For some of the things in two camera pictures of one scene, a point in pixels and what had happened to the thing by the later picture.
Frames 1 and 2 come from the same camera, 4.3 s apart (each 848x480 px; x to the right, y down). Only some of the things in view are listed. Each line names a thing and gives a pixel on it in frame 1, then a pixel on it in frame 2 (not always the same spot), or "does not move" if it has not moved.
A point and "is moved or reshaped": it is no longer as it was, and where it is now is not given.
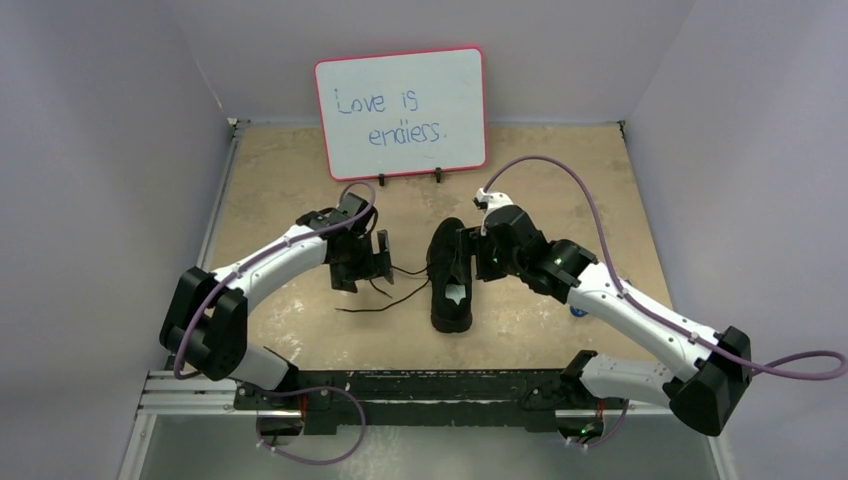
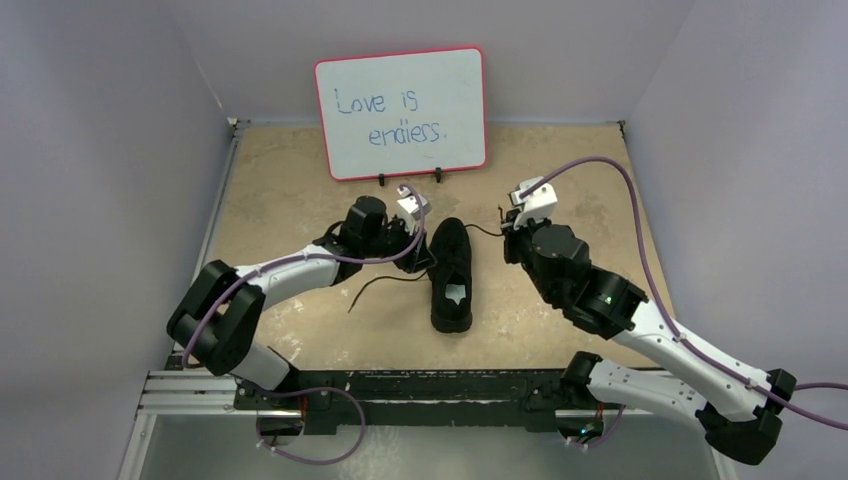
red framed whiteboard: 403,113 does not move
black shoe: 451,293 does not move
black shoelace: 408,273 is moved or reshaped
